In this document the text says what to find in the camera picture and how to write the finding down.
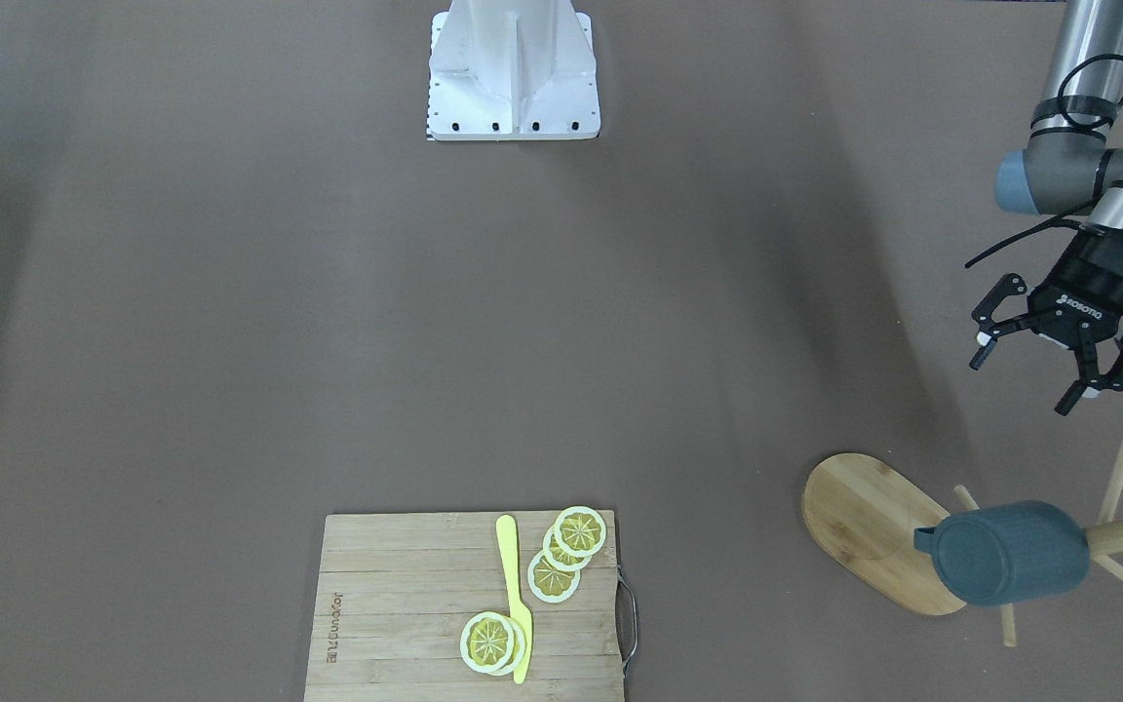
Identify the lemon slice row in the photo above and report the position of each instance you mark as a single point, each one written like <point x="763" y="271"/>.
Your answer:
<point x="584" y="517"/>
<point x="561" y="559"/>

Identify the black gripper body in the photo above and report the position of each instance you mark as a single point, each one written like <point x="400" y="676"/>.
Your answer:
<point x="1095" y="284"/>

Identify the lemon slice on knife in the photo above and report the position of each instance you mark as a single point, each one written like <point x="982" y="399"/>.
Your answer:
<point x="486" y="642"/>

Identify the lemon slice under top one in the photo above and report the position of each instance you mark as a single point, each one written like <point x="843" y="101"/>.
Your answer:
<point x="520" y="641"/>

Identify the bamboo cutting board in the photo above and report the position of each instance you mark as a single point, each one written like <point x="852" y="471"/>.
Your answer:
<point x="395" y="591"/>

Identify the lemon slice row outer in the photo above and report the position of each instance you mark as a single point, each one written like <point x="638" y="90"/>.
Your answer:
<point x="584" y="517"/>

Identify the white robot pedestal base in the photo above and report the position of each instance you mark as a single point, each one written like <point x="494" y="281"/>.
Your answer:
<point x="503" y="70"/>

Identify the wooden mug tree rack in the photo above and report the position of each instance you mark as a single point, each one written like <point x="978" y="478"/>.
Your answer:
<point x="863" y="513"/>

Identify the yellow plastic knife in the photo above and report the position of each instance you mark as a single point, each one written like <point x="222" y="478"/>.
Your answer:
<point x="507" y="539"/>

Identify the lemon slice row middle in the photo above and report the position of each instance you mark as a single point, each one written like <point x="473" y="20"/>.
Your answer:
<point x="561" y="559"/>

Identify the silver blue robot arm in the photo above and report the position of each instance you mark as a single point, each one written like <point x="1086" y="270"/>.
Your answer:
<point x="1071" y="175"/>

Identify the blue mug yellow inside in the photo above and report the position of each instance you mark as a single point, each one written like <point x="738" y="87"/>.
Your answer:
<point x="1007" y="554"/>

